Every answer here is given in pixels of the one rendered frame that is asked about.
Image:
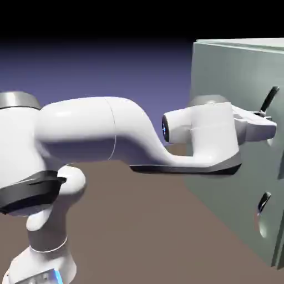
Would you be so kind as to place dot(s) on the grey-green cabinet door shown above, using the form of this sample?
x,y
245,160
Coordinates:
x,y
224,71
221,199

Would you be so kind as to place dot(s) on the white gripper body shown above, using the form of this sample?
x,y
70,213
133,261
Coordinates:
x,y
257,129

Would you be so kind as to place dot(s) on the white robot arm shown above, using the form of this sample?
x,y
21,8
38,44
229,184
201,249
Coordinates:
x,y
88,124

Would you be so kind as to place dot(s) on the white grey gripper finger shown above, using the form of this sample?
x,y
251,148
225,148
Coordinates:
x,y
264,115

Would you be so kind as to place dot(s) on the grey-green painted cabinet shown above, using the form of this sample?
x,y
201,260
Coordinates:
x,y
221,73

